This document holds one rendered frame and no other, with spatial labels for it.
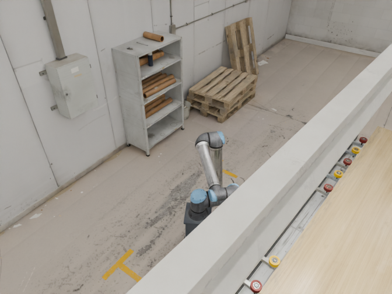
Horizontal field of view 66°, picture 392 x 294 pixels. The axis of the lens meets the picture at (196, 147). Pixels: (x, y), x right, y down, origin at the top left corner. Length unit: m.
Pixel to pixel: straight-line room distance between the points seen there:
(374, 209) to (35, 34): 3.54
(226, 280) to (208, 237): 0.10
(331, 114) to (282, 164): 0.29
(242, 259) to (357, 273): 1.99
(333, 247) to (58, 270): 2.63
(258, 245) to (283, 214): 0.11
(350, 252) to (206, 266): 2.20
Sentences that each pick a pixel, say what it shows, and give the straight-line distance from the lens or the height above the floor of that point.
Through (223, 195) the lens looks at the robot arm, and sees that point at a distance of 2.18.
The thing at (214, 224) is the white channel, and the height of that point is 2.46.
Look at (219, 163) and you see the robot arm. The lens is 2.65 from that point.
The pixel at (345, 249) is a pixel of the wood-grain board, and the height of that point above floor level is 0.90.
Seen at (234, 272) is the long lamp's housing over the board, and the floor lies 2.37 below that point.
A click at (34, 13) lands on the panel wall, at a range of 3.51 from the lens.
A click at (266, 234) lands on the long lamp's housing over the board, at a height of 2.37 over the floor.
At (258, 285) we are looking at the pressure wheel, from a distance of 2.31.
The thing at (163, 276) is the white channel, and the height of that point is 2.46.
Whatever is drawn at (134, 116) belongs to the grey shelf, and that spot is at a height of 0.63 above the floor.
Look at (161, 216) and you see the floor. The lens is 3.77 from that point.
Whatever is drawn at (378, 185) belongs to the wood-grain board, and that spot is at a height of 0.90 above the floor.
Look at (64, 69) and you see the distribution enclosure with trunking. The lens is 3.48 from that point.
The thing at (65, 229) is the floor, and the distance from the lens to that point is 3.92.
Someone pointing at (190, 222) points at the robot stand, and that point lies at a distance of 2.93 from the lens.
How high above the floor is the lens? 2.91
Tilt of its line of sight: 38 degrees down
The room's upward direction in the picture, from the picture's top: 1 degrees clockwise
